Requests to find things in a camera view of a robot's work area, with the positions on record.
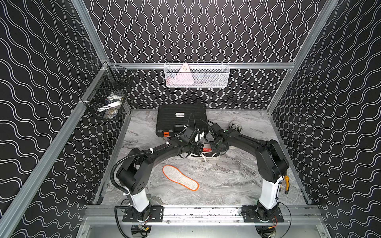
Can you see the black wire basket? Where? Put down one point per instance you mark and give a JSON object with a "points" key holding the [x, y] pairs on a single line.
{"points": [[116, 79]]}

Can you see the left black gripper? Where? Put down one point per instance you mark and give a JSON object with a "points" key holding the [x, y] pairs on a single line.
{"points": [[197, 148]]}

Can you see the yellow handled pliers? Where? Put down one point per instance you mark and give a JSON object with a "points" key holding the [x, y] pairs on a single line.
{"points": [[287, 184]]}

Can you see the white wire basket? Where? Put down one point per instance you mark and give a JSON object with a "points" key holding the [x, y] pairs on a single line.
{"points": [[209, 74]]}

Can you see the white items in black basket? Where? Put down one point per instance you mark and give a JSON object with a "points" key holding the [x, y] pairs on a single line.
{"points": [[112, 105]]}

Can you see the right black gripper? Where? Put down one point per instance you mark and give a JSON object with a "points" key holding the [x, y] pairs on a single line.
{"points": [[214, 150]]}

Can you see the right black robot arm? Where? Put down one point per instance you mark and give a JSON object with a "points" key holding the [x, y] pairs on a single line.
{"points": [[271, 161]]}

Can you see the white insole orange edge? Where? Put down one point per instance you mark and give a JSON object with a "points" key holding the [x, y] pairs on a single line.
{"points": [[175, 175]]}

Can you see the pink triangular card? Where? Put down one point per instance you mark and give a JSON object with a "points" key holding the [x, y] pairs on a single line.
{"points": [[184, 76]]}

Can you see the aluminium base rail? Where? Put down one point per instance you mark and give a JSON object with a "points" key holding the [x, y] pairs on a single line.
{"points": [[204, 215]]}

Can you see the red patterned insole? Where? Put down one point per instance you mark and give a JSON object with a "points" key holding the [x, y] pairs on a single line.
{"points": [[207, 148]]}

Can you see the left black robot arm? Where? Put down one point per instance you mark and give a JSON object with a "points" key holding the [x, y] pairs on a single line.
{"points": [[131, 173]]}

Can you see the black white sneaker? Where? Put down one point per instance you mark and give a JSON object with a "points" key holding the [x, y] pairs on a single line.
{"points": [[208, 156], [235, 125]]}

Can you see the black plastic tool case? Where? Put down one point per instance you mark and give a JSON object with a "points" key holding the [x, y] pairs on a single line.
{"points": [[172, 118]]}

